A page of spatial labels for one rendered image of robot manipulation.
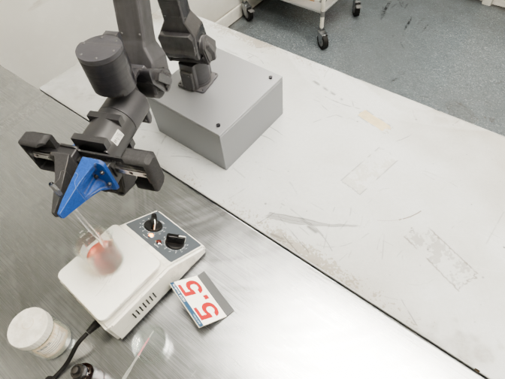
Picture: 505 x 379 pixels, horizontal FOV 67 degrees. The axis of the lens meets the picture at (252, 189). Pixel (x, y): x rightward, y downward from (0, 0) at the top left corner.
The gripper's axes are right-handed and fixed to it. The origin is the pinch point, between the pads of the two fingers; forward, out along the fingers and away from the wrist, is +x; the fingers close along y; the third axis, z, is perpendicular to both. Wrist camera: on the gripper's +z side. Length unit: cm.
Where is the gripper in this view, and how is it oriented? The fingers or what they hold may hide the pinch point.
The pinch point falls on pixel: (72, 192)
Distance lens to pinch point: 52.3
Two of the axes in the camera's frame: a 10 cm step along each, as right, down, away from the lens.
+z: 0.8, 5.7, 8.2
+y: -9.6, -1.7, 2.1
